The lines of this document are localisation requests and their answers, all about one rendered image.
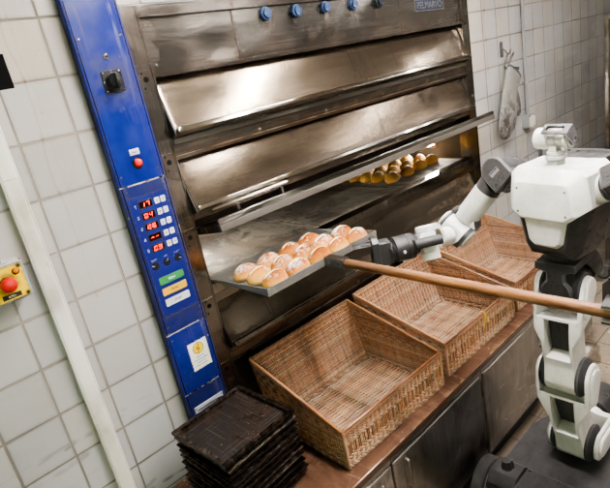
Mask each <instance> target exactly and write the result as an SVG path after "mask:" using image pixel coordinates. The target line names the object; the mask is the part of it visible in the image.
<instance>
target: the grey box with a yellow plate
mask: <svg viewBox="0 0 610 488"><path fill-rule="evenodd" d="M0 261H1V263H0V284H1V282H2V280H4V279H6V278H14V279H16V280H17V282H18V287H17V289H16V290H15V291H14V292H12V293H5V292H3V291H2V290H1V289H0V307H1V306H4V305H6V304H9V303H11V302H14V301H16V300H19V299H20V298H23V297H25V296H28V295H30V294H32V293H33V290H32V287H31V285H30V282H29V280H28V277H27V275H26V272H25V270H24V267H23V265H22V262H21V260H20V259H17V258H15V257H10V258H7V259H2V260H0ZM14 267H17V268H19V273H18V274H16V275H15V274H13V273H12V269H13V268H14Z"/></svg>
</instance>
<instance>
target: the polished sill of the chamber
mask: <svg viewBox="0 0 610 488"><path fill-rule="evenodd" d="M472 165H473V158H463V159H461V160H459V161H457V162H454V163H452V164H450V165H448V166H446V167H444V168H441V169H439V170H437V171H435V172H432V173H430V174H428V175H426V176H424V177H422V178H420V179H418V180H416V181H414V182H412V183H410V184H408V185H406V186H404V187H402V188H400V189H398V190H396V191H394V192H391V193H389V194H387V195H385V196H383V197H381V198H378V199H376V200H374V201H372V202H369V203H367V204H365V205H363V206H361V207H359V208H357V209H355V210H353V211H352V212H349V213H347V214H345V215H343V216H341V217H339V218H337V219H335V220H333V221H331V222H328V223H326V224H324V225H322V226H320V227H318V228H317V229H335V228H336V227H338V226H340V225H345V226H348V227H350V226H352V225H354V224H356V223H358V222H360V221H362V220H364V219H366V218H368V217H370V216H372V215H374V214H376V213H378V212H380V211H382V210H384V209H385V208H387V207H389V206H391V205H393V204H395V203H397V202H399V201H401V200H403V199H405V198H408V197H410V196H412V195H414V194H416V193H418V192H420V191H422V190H424V189H426V188H428V187H430V186H432V185H434V184H436V183H438V182H440V181H442V180H444V179H445V178H447V177H449V176H451V175H453V174H455V173H457V172H459V171H461V170H463V169H465V168H468V167H470V166H472ZM211 284H212V287H213V290H214V294H216V293H218V292H220V291H222V290H225V289H227V288H229V287H231V286H229V285H226V284H222V283H219V282H216V281H212V280H211Z"/></svg>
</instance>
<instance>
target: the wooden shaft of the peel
mask: <svg viewBox="0 0 610 488"><path fill-rule="evenodd" d="M344 266H345V267H346V268H351V269H356V270H361V271H366V272H372V273H377V274H381V275H386V276H391V277H396V278H401V279H406V280H412V281H417V282H421V283H426V284H431V285H436V286H441V287H446V288H452V289H457V290H465V291H470V292H475V293H480V294H485V295H491V296H496V297H500V298H505V299H510V300H515V301H520V302H525V303H531V304H535V305H540V306H545V307H550V308H555V309H560V310H565V311H570V312H575V313H580V314H585V315H590V316H595V317H600V318H605V319H610V311H608V310H603V309H601V308H600V306H601V304H599V303H593V302H589V301H583V300H577V299H572V298H566V297H561V296H556V295H550V294H545V293H539V292H533V291H528V290H519V289H513V288H507V287H502V286H496V285H490V284H485V283H479V282H475V281H469V280H463V279H458V278H452V277H446V276H442V275H436V274H431V273H425V272H419V271H414V270H408V269H403V268H398V267H392V266H387V265H381V264H375V263H371V262H365V261H359V260H354V259H345V260H344Z"/></svg>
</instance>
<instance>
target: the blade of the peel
mask: <svg viewBox="0 0 610 488"><path fill-rule="evenodd" d="M332 231H333V229H308V230H306V231H304V232H302V233H300V234H297V235H296V236H294V237H292V238H290V239H288V240H286V241H284V242H282V243H280V244H278V245H276V246H273V247H271V248H269V249H267V250H265V251H263V252H261V253H259V254H257V255H255V256H253V257H250V258H248V259H245V260H243V261H241V262H239V263H238V264H236V265H234V266H232V267H229V268H227V269H225V270H223V271H221V272H219V273H217V274H215V275H213V276H211V277H210V280H212V281H216V282H219V283H222V284H226V285H229V286H233V287H236V288H239V289H243V290H248V291H251V292H254V293H258V294H261V295H265V296H268V297H269V296H271V295H273V294H275V293H276V292H278V291H280V290H283V289H284V288H286V287H288V286H290V285H292V284H293V283H295V282H297V281H299V280H301V279H302V278H304V277H306V276H308V275H310V274H311V273H313V272H315V271H317V270H319V269H320V268H322V267H324V266H325V264H324V259H321V260H319V261H317V262H315V263H313V264H311V265H310V266H308V267H306V268H304V269H302V270H300V271H299V272H297V273H295V274H293V275H291V276H289V277H288V278H287V279H285V280H283V281H281V282H279V283H277V284H275V285H274V286H272V287H270V288H268V289H265V288H263V287H262V285H260V286H256V287H254V286H249V285H248V283H247V281H246V282H243V283H237V282H236V281H235V280H234V272H235V270H236V268H237V267H238V266H239V265H240V264H242V263H246V262H251V263H254V264H257V262H258V260H259V258H260V257H261V256H262V255H263V254H264V253H267V252H274V253H276V254H278V256H279V251H280V248H281V247H282V246H283V245H284V244H285V243H287V242H290V241H292V242H296V243H298V241H299V239H300V237H301V236H302V235H303V234H305V233H307V232H314V233H316V234H317V235H321V234H329V235H330V236H331V232H332ZM366 232H367V235H365V236H363V237H361V238H359V239H358V240H356V241H354V242H352V243H351V244H349V245H347V246H346V247H344V248H342V249H340V250H338V251H336V252H335V253H333V254H332V255H337V256H344V255H345V254H347V253H349V252H351V251H353V248H352V246H353V245H356V244H360V243H363V242H366V240H368V238H369V236H371V237H372V236H376V237H377V233H376V231H375V230H366Z"/></svg>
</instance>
